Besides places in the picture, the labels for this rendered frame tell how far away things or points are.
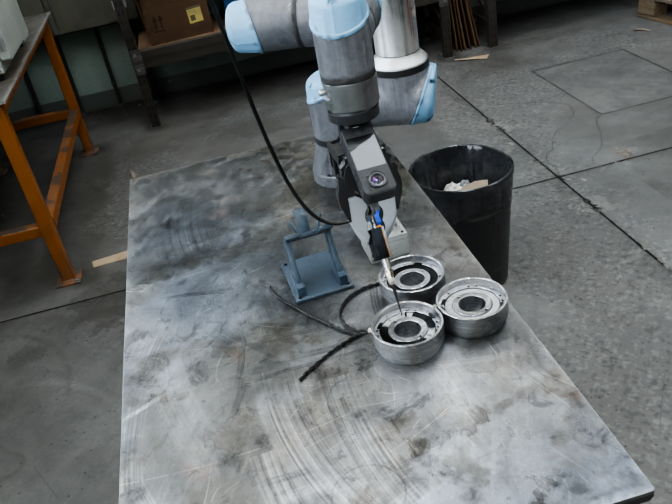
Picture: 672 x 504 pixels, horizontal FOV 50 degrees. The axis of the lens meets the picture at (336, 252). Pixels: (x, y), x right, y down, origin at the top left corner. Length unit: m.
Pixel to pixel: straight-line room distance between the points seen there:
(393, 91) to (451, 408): 0.69
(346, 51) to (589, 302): 1.68
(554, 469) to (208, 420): 0.46
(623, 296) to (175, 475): 1.80
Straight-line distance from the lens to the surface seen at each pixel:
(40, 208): 3.01
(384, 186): 0.95
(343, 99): 0.97
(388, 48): 1.43
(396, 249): 1.26
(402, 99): 1.45
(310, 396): 1.03
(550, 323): 2.38
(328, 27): 0.95
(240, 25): 1.08
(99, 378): 2.57
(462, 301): 1.11
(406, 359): 1.03
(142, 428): 1.07
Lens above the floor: 1.49
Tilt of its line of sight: 32 degrees down
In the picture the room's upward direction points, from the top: 11 degrees counter-clockwise
